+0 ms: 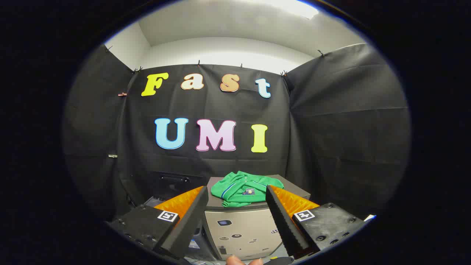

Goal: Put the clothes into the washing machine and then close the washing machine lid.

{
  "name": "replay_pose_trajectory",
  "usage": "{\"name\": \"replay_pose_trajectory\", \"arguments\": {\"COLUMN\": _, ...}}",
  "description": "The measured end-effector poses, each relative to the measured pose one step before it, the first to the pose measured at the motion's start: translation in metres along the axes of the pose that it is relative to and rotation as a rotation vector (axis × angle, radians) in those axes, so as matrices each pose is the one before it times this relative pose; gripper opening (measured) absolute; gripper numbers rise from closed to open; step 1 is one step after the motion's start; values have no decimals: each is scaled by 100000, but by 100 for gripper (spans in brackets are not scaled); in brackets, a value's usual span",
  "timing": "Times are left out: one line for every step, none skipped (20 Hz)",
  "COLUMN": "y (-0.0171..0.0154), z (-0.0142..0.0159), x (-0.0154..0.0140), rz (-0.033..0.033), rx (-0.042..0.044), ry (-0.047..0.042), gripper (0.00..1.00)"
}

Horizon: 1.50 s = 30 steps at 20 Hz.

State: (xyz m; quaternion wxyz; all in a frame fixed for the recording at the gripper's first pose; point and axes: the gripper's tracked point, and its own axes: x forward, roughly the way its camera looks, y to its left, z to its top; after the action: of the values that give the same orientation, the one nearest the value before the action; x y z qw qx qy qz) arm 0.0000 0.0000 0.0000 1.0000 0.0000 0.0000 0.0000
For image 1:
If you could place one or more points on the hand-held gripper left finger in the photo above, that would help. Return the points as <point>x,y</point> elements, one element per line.
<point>191,224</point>

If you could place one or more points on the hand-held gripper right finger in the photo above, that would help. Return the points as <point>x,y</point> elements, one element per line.
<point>283,224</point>

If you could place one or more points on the green polo shirt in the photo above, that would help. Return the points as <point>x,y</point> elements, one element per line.
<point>239,186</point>

